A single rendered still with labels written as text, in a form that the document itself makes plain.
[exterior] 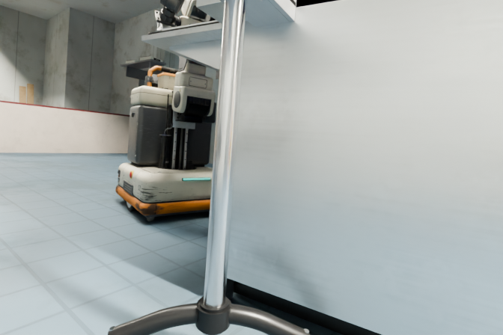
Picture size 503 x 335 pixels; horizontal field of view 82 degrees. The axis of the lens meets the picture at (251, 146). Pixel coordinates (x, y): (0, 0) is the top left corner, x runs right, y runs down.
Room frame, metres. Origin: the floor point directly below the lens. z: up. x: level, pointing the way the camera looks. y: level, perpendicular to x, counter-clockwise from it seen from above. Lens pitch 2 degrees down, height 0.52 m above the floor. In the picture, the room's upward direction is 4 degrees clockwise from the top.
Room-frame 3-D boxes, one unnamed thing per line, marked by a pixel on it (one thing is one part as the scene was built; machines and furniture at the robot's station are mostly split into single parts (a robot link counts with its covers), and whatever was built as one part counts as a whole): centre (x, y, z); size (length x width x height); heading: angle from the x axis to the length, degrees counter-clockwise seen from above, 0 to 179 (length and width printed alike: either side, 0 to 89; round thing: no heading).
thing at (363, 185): (1.56, -0.84, 0.44); 2.06 x 1.00 x 0.88; 150
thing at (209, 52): (1.09, 0.20, 0.80); 0.34 x 0.03 x 0.13; 60
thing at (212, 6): (0.81, 0.08, 0.87); 0.14 x 0.13 x 0.02; 60
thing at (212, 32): (1.31, 0.07, 0.87); 0.70 x 0.48 x 0.02; 150
